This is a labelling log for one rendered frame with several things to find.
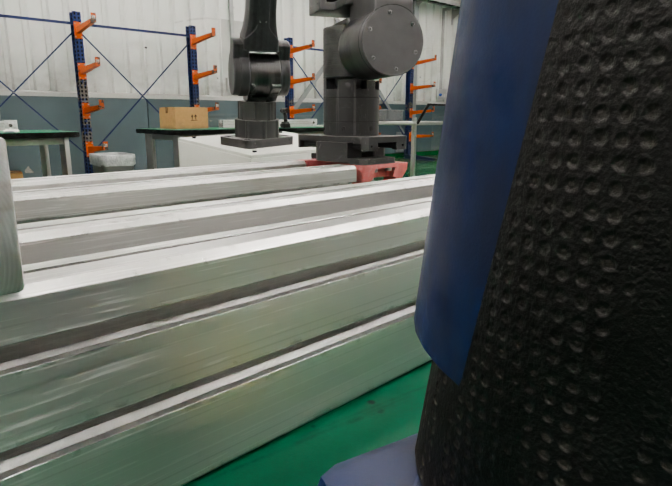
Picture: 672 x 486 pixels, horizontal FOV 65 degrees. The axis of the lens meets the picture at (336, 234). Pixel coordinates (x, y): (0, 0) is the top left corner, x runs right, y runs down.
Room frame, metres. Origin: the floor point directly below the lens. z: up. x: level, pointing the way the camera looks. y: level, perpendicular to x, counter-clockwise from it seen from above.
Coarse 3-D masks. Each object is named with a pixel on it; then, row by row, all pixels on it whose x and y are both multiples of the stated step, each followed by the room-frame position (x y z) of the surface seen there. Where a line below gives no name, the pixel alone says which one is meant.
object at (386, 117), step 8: (432, 104) 4.39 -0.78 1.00; (440, 104) 4.48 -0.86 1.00; (384, 112) 4.68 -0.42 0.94; (392, 112) 4.75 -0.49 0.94; (400, 112) 4.87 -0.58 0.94; (424, 112) 4.38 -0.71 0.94; (384, 120) 4.68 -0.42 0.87; (392, 120) 4.75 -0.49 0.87; (400, 120) 4.87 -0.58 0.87; (416, 120) 4.45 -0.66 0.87; (416, 128) 4.45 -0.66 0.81
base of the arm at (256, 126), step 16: (240, 112) 1.02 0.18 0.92; (256, 112) 1.00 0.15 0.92; (272, 112) 1.02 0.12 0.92; (240, 128) 1.01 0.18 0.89; (256, 128) 1.00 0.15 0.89; (272, 128) 1.01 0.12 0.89; (224, 144) 1.01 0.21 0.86; (240, 144) 0.98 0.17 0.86; (256, 144) 0.98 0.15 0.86; (272, 144) 1.01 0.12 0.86; (288, 144) 1.05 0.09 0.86
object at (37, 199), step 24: (168, 168) 0.47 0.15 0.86; (192, 168) 0.47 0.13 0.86; (216, 168) 0.48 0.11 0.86; (240, 168) 0.49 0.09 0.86; (264, 168) 0.51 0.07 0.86; (288, 168) 0.47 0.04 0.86; (312, 168) 0.47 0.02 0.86; (336, 168) 0.48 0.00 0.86; (24, 192) 0.32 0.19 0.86; (48, 192) 0.32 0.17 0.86; (72, 192) 0.33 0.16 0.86; (96, 192) 0.33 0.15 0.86; (120, 192) 0.34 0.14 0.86; (144, 192) 0.35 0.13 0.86; (168, 192) 0.37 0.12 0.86; (192, 192) 0.38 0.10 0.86; (216, 192) 0.39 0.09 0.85; (240, 192) 0.41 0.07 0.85; (264, 192) 0.42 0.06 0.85; (24, 216) 0.30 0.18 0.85; (48, 216) 0.31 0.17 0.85; (72, 216) 0.33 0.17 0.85
